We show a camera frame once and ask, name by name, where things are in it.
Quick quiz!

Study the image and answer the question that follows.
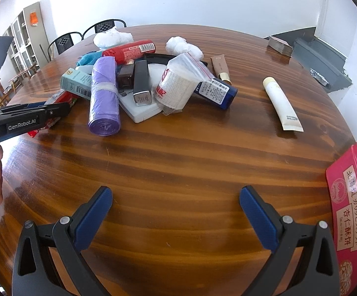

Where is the grey lipstick box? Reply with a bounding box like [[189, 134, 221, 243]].
[[133, 60, 153, 106]]

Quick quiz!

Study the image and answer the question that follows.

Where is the brown lipstick box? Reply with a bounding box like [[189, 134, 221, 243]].
[[117, 60, 135, 88]]

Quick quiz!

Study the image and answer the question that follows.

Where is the dark blue labelled bottle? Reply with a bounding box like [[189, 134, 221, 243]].
[[192, 78, 238, 110]]

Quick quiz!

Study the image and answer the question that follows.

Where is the crumpled foil piece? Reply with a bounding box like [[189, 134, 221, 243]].
[[310, 68, 329, 85]]

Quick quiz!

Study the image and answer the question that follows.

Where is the white flat square box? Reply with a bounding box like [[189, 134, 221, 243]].
[[118, 63, 167, 124]]

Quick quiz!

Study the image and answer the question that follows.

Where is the red spray can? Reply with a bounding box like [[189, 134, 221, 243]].
[[101, 39, 156, 65]]

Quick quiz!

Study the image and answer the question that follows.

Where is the wooden desktop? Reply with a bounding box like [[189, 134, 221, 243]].
[[0, 24, 357, 296]]

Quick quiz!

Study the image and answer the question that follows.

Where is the clear zip bag with roll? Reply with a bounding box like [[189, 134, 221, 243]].
[[154, 52, 214, 116]]

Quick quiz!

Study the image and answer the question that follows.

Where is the white cream tube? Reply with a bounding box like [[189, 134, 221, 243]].
[[262, 77, 304, 132]]

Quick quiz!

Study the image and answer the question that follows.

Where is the purple trash bag roll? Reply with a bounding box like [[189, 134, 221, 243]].
[[88, 56, 121, 137]]

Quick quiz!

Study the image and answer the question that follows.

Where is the red snack packet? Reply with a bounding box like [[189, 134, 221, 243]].
[[27, 89, 76, 138]]

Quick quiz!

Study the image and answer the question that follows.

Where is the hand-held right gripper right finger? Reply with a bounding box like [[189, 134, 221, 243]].
[[239, 186, 341, 296]]

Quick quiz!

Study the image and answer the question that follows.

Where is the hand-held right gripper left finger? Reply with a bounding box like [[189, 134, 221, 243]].
[[12, 186, 114, 296]]

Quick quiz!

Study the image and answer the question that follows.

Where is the pink biscuit box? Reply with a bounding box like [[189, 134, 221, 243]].
[[326, 142, 357, 296]]

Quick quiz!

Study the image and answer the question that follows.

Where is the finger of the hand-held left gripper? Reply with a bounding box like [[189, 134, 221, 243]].
[[0, 102, 71, 128]]

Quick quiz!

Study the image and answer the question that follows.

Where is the beige tube with gold cap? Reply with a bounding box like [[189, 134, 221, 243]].
[[211, 55, 232, 84]]

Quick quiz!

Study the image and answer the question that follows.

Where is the black metal chair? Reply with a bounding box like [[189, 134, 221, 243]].
[[82, 19, 126, 39], [47, 32, 83, 60]]

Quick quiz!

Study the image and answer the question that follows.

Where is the wooden chair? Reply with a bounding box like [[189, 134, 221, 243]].
[[0, 68, 32, 105]]

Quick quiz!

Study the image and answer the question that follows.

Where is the white glass-door cabinet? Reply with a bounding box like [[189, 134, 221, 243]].
[[2, 9, 39, 77]]

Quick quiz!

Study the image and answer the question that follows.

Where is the teal knitted cloth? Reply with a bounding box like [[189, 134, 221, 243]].
[[76, 52, 103, 68]]

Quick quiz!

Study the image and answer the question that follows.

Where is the light teal carton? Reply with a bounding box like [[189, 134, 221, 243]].
[[60, 68, 93, 100]]

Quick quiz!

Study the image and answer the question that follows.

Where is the white cotton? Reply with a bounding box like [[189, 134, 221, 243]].
[[165, 36, 203, 60], [93, 26, 135, 49]]

